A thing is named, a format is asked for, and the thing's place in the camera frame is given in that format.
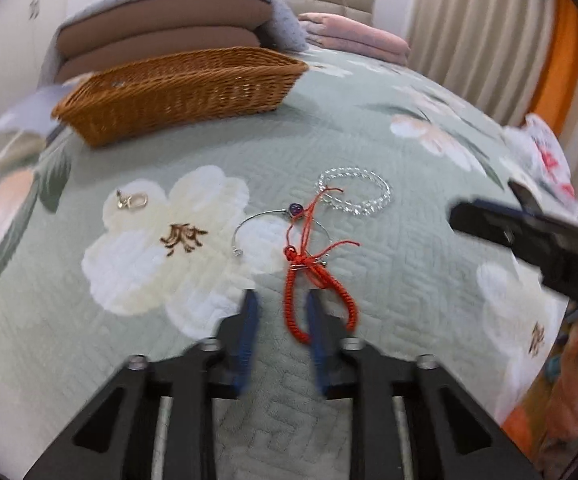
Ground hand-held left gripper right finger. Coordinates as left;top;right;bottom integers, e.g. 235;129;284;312
305;290;542;480

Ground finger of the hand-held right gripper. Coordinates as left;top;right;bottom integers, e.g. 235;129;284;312
448;198;546;262
508;179;578;232

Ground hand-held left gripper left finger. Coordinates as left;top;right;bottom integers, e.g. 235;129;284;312
24;289;261;480

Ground red string bracelet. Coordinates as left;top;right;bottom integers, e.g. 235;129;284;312
282;187;361;346

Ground brown wicker basket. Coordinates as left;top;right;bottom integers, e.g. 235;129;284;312
52;46;310;149

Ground white plastic bag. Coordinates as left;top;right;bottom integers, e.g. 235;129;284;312
501;112;578;217

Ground silver bangle with purple bead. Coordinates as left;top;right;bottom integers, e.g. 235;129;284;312
232;203;330;258

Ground orange curtain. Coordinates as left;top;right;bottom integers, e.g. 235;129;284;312
538;0;578;139

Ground beige curtain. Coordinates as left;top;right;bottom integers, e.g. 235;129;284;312
403;0;560;129

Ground small gold pendant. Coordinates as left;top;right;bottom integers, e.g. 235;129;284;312
115;188;149;211

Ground folded pink blanket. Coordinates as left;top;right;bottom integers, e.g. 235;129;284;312
297;11;411;66

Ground folded brown quilts with blanket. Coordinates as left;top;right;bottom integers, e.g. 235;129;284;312
38;0;310;87

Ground folded brown quilt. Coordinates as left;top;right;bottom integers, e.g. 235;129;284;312
56;0;275;84

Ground blue cover book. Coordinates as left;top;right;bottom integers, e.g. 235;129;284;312
0;72;96;172

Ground white wardrobe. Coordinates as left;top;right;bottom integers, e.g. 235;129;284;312
0;0;126;171

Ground clear bead bracelet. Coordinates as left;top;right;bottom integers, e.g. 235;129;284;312
317;166;394;218

